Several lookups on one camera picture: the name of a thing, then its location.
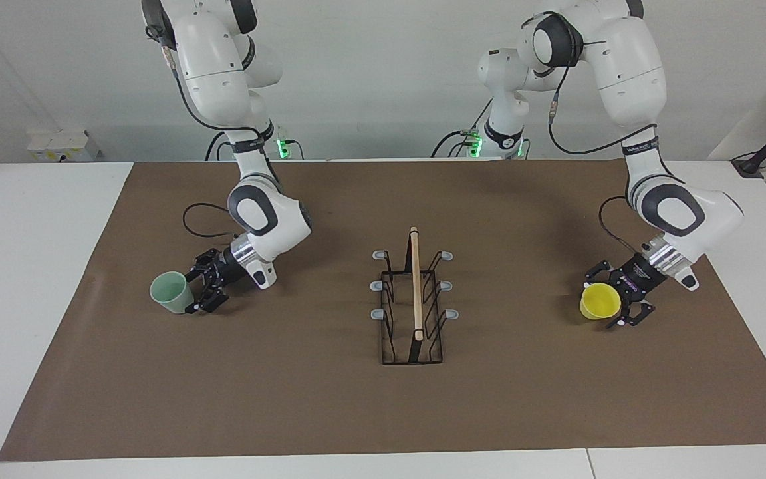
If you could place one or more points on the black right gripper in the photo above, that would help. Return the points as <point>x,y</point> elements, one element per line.
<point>231,267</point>

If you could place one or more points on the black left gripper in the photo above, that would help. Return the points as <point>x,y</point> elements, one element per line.
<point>639,276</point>

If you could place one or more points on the yellow plastic cup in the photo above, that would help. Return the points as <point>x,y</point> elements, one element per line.
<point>599,303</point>

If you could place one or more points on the pale green plastic cup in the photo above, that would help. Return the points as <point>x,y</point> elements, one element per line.
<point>171,293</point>

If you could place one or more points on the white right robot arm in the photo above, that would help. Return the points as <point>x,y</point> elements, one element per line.
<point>210,60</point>

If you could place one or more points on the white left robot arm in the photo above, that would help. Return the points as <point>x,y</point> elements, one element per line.
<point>629,66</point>

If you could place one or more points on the brown table mat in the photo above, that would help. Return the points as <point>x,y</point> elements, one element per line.
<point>290,399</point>

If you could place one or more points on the white wall socket box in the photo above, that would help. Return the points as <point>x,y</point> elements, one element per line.
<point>60,143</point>

